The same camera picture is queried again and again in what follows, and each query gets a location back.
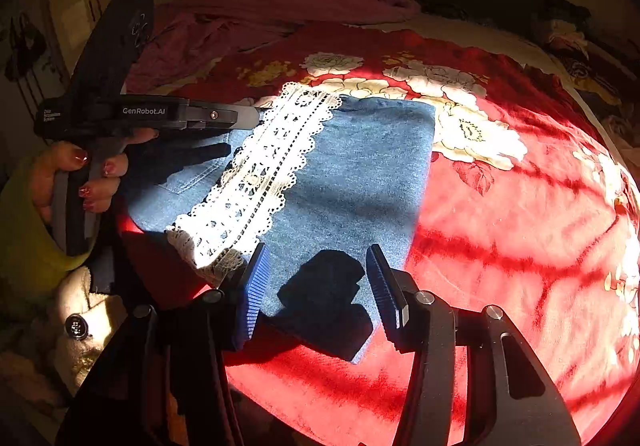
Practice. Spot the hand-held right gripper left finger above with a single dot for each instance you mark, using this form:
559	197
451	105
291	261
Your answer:
255	298

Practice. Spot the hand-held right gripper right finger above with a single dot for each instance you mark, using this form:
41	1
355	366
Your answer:
385	298

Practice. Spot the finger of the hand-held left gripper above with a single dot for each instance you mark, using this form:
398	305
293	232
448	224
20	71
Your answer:
225	114

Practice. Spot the blue denim pants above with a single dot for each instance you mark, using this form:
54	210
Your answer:
350	186

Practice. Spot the person's left forearm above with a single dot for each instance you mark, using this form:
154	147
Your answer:
25	236

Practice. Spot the person's left hand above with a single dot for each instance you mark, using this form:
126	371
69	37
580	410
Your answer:
70	166

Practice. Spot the black hanging bag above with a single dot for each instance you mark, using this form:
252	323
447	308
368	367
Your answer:
25	46

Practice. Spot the red floral blanket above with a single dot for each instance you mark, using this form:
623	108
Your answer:
500	251

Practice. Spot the pink blanket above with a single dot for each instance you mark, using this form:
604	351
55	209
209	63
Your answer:
280	1

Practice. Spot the beige coat with button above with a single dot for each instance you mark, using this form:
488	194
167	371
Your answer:
85	306

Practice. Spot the bed with grey sheet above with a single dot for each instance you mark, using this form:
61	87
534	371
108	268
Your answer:
505	34

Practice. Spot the pile of folded clothes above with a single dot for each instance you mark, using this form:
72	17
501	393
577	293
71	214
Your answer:
585	46

